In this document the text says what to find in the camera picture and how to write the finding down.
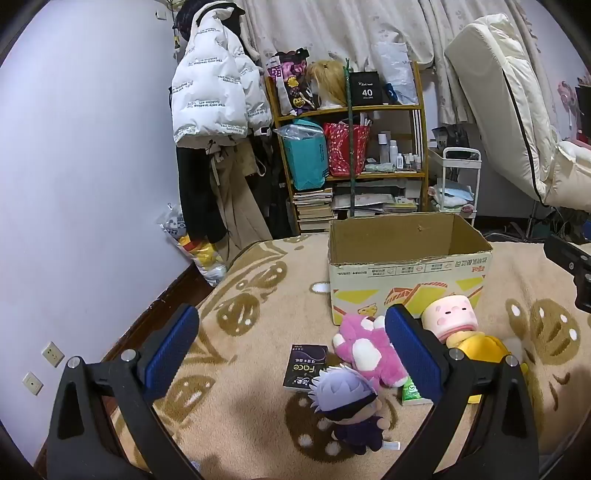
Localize stack of books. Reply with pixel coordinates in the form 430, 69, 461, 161
292, 186, 336, 234

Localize white cart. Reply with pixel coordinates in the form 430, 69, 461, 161
427, 147, 482, 227

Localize group of toiletry bottles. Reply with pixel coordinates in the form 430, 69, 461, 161
376, 131, 423, 171

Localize pink plush bear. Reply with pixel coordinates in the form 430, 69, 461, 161
332, 311, 409, 388

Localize white mattress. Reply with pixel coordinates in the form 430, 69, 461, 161
444, 14, 561, 204

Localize green pole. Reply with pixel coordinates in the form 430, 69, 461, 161
344, 58, 358, 217

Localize beige patterned blanket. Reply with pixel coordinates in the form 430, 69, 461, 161
34, 233, 591, 480

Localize dark bag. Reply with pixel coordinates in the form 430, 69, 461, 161
431, 126, 469, 151

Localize colourful printed bag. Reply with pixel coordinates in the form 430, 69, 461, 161
269, 47, 317, 116

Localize cream duvet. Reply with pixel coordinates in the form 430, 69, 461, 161
542, 141, 591, 208

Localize black coat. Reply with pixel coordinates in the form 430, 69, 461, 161
176, 143, 229, 244

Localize green packet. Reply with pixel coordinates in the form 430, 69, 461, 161
401, 375, 435, 407

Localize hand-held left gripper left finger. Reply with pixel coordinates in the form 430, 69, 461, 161
46, 304, 204, 480

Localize white curtain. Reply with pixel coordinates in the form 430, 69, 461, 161
238, 0, 546, 125

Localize plastic bag of toys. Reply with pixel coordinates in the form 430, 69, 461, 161
157, 203, 229, 287

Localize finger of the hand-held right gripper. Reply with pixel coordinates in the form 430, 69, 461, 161
574, 272, 591, 315
543, 234, 591, 278

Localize black box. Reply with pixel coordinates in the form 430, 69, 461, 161
347, 71, 383, 106

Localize beige coat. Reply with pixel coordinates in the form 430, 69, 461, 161
208, 138, 274, 261

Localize wooden shelf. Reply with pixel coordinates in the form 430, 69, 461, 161
265, 60, 430, 234

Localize red patterned bag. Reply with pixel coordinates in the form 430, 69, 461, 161
322, 121, 371, 178

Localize blonde wig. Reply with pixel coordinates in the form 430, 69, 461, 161
305, 59, 348, 110

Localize clear plastic bag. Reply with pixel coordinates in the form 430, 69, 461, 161
373, 41, 420, 106

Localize purple-haired plush doll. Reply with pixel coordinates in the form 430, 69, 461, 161
308, 364, 400, 450

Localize yellow plush doll pink head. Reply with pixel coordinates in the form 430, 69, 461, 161
422, 296, 529, 404

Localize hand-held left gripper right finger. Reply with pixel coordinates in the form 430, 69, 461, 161
384, 304, 541, 480

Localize teal bag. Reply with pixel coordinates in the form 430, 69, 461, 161
281, 119, 329, 192

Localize printed cardboard box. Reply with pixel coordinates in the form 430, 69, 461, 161
328, 212, 494, 326

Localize black tissue packet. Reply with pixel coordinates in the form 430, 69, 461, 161
284, 344, 329, 393

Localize white puffer jacket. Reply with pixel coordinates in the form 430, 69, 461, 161
171, 2, 274, 148

